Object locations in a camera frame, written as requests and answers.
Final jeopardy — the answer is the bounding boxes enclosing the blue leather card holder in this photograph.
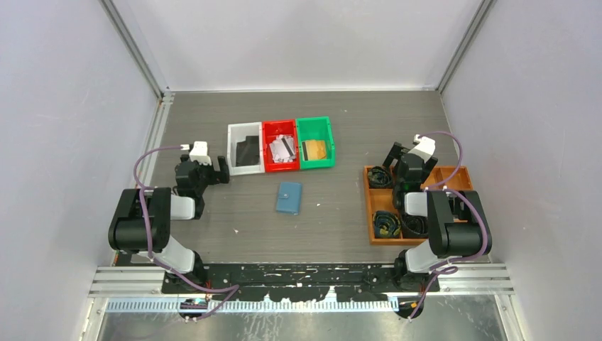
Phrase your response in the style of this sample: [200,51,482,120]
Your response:
[275,182,302,215]

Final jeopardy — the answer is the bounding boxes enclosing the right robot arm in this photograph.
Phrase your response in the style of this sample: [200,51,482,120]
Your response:
[383,142,492,292]

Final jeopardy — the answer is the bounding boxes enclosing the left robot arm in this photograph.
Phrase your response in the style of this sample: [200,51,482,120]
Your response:
[108,155,230,293]

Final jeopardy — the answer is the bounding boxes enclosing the black cards in white bin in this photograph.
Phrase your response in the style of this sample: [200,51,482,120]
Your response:
[235,135,261,167]

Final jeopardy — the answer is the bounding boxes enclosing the silver cards in red bin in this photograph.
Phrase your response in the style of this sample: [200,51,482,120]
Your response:
[269,134,297,163]

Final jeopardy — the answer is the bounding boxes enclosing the gold cards in green bin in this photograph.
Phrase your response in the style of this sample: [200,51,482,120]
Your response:
[302,139,327,161]

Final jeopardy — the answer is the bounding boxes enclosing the orange compartment tray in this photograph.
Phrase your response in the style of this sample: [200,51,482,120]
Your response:
[362,166,473,246]

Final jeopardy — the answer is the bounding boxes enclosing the rolled belt top left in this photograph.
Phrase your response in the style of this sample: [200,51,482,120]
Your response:
[366,166,394,189]

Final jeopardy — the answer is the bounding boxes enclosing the white plastic bin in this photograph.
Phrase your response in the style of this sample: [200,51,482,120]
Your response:
[227,121,265,176]

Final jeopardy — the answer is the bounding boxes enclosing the rolled belt bottom left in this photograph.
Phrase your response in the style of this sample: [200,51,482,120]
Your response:
[372,210,402,239]

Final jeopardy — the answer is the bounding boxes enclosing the red plastic bin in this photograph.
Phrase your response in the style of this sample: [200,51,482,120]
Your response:
[261,119,300,173]

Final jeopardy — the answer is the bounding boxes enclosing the green plastic bin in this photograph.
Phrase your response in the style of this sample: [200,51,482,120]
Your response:
[296,117,336,170]

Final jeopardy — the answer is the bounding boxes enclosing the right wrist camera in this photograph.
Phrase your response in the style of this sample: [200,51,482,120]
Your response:
[409,134,436,162]

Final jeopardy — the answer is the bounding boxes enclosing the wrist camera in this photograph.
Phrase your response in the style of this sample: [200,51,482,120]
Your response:
[189,141,212,166]
[409,134,436,162]

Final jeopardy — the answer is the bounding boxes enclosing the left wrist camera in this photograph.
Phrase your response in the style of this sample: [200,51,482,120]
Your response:
[189,141,212,166]

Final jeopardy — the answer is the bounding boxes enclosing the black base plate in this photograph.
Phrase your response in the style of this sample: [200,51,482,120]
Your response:
[161,263,441,303]

